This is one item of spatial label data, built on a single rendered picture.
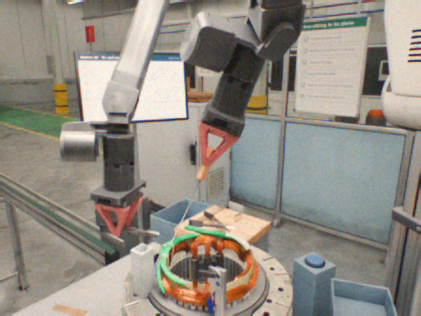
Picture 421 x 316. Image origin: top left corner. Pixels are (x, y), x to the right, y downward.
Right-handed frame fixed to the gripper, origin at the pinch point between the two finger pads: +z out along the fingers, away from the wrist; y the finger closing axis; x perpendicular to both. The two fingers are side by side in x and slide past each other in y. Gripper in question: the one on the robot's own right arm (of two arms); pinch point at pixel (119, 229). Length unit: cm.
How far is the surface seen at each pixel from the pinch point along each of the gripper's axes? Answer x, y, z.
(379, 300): 52, -12, 10
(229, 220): 15.9, -31.7, 9.8
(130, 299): 7.7, 9.2, 7.5
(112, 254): -36, -50, 45
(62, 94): -784, -878, 101
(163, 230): -2.4, -26.1, 14.5
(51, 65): -802, -855, 5
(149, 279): 10.4, 7.0, 4.2
